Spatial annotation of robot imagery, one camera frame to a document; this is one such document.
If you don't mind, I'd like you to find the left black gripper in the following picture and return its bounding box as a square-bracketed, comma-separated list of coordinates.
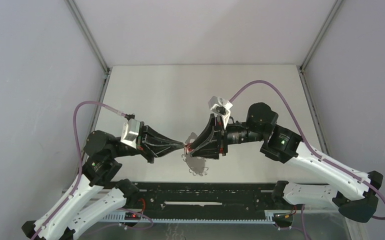
[110, 120, 186, 162]

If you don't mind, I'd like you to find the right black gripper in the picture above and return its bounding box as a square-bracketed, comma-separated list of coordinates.
[189, 114, 266, 162]

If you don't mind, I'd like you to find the metal disc keyring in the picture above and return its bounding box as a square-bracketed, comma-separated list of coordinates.
[181, 151, 209, 177]

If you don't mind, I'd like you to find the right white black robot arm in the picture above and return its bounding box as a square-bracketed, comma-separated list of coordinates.
[185, 102, 383, 223]

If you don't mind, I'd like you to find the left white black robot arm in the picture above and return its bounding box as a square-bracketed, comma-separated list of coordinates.
[21, 119, 185, 240]

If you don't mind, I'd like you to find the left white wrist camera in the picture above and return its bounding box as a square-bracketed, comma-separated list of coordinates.
[120, 118, 144, 149]

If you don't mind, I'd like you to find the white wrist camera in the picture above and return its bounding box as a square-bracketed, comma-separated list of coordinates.
[208, 96, 233, 129]
[120, 118, 144, 149]

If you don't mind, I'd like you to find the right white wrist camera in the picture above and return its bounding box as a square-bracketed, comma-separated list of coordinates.
[208, 96, 233, 129]

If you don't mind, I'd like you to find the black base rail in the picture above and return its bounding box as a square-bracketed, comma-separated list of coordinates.
[125, 182, 299, 221]

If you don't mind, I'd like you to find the white slotted cable duct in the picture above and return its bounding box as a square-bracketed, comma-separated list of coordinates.
[98, 211, 275, 224]

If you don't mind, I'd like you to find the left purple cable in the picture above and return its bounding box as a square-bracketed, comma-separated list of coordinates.
[30, 101, 128, 240]

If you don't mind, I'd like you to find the right aluminium frame post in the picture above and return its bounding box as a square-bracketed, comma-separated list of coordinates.
[298, 0, 344, 71]

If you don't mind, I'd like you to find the aluminium frame post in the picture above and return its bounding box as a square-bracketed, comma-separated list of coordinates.
[298, 0, 344, 71]
[64, 0, 110, 75]

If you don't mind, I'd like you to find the left aluminium frame post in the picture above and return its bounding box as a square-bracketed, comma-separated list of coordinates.
[64, 0, 110, 75]

